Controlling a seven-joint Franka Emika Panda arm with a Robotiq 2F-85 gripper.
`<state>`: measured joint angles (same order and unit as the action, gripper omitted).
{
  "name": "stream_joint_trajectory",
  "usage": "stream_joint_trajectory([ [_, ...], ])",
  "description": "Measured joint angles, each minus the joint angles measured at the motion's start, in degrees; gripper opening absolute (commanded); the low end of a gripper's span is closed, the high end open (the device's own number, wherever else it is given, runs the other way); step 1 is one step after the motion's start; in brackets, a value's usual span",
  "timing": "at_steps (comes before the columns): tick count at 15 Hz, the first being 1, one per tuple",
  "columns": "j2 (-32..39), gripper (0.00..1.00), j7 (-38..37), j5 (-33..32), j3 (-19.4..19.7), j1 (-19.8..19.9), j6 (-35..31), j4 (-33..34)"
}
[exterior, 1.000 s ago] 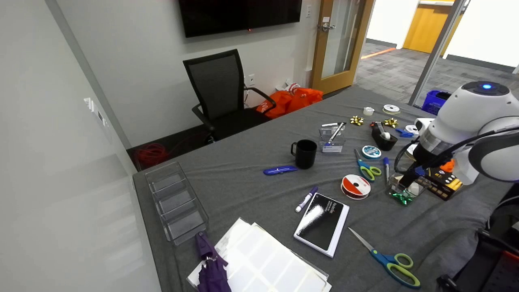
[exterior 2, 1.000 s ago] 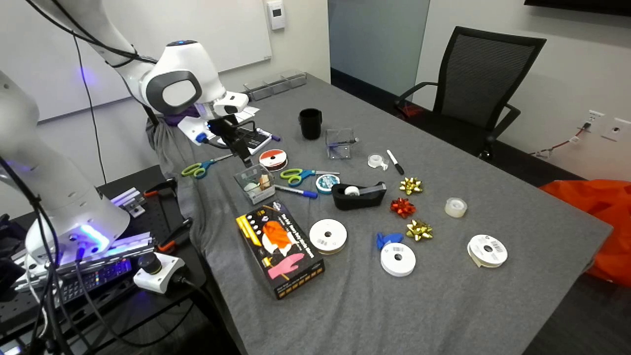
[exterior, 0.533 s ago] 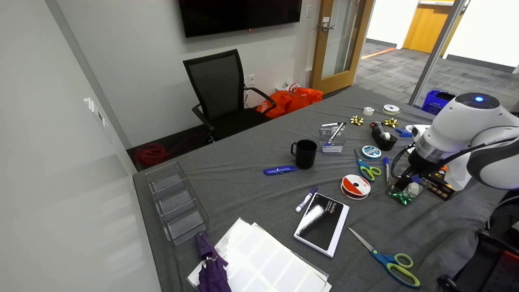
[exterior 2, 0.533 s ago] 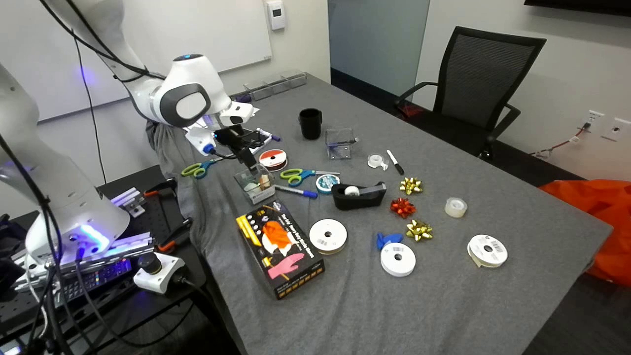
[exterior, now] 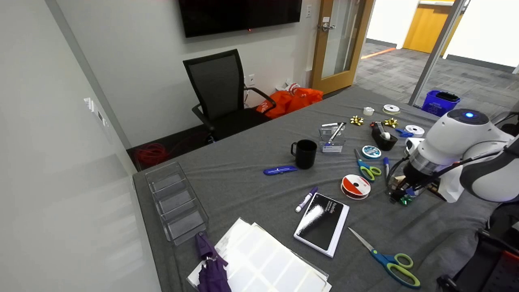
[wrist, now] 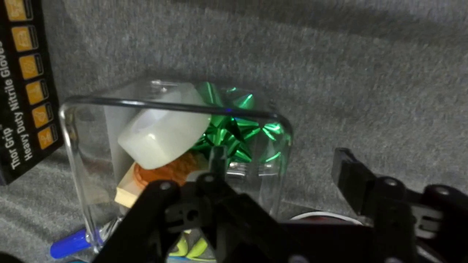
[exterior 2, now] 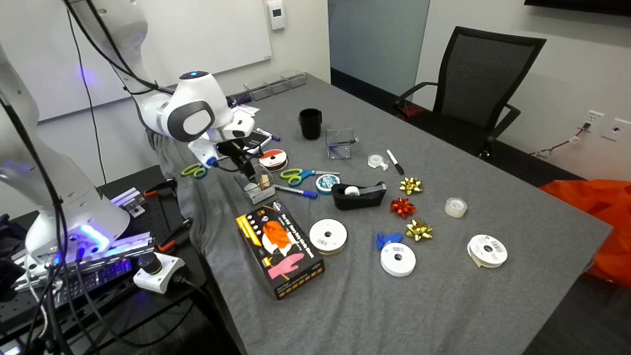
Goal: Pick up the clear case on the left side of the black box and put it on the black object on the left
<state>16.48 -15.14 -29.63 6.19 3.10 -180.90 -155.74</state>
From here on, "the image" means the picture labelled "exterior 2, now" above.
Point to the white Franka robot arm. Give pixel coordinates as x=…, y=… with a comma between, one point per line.
x=197, y=91

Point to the blue gift bow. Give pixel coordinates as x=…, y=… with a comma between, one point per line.
x=384, y=239

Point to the black wall screen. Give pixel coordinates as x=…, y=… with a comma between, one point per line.
x=577, y=4

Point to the purple marker pen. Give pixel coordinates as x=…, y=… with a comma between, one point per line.
x=276, y=138

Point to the red gift bow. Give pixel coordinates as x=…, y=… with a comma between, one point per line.
x=402, y=207

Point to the purple cloth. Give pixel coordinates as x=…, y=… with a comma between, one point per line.
x=238, y=99

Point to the red white ribbon spool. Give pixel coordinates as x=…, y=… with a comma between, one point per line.
x=272, y=160

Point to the black marker pen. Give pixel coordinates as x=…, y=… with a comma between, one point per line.
x=394, y=162

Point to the black printed cardboard box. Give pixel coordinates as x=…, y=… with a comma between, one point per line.
x=278, y=253

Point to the blue marker pen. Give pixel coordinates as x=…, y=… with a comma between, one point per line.
x=297, y=192

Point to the white wall outlet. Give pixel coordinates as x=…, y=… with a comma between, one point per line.
x=595, y=121

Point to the black tape dispenser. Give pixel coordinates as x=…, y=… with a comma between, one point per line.
x=356, y=197

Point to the black cup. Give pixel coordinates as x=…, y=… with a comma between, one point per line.
x=309, y=125

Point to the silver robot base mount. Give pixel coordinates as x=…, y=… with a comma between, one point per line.
x=98, y=257

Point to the clear plastic case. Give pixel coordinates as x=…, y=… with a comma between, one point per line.
x=258, y=194

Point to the white wall thermostat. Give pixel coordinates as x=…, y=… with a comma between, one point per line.
x=276, y=12

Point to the clear glass box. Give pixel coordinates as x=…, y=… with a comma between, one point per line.
x=339, y=144

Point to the green blue scissors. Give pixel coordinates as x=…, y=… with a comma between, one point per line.
x=191, y=172
x=291, y=176

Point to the black office chair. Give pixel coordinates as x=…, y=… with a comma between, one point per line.
x=479, y=79

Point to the white wall plate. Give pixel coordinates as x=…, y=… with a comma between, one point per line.
x=617, y=128

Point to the black tablet with white border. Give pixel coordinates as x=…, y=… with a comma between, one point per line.
x=264, y=140

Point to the small clear tape dispenser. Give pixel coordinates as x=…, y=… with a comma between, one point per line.
x=376, y=162

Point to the wooden rubber stamp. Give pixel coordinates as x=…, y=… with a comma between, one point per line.
x=264, y=180

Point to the orange fabric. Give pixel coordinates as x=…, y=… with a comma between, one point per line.
x=603, y=209

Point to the gold gift bow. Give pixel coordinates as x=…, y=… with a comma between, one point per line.
x=418, y=229
x=410, y=186

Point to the silver metal bracket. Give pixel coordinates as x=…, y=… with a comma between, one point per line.
x=128, y=199

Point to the translucent tape roll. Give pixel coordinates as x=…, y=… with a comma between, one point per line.
x=455, y=207

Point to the blue tape roll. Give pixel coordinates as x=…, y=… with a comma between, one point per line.
x=327, y=182

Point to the white emergency stop button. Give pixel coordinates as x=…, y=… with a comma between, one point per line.
x=157, y=270

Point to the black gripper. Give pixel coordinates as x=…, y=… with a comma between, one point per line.
x=234, y=148

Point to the black robot cart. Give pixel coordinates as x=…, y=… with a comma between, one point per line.
x=130, y=316

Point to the grey tablecloth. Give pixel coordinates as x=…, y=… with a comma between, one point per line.
x=426, y=296

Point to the frosted glass door panel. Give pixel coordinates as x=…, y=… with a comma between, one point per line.
x=376, y=40

